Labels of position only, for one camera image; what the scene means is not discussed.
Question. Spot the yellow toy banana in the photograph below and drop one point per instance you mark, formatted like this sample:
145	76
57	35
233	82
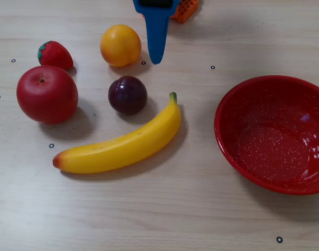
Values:
117	151

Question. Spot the red toy apple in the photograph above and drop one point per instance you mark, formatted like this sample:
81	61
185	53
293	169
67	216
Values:
47	95

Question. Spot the dark purple toy plum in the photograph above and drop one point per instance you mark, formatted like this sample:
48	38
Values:
127	95

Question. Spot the red toy strawberry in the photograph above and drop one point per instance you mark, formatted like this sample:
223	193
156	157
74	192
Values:
55	55

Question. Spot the orange toy peach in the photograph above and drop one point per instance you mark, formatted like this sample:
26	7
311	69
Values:
120	45

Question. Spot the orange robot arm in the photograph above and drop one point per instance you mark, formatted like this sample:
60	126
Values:
187	10

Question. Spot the red speckled bowl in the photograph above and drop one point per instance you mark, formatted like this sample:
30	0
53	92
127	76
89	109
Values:
272	146

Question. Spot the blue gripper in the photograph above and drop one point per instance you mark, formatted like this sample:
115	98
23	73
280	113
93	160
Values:
156	19

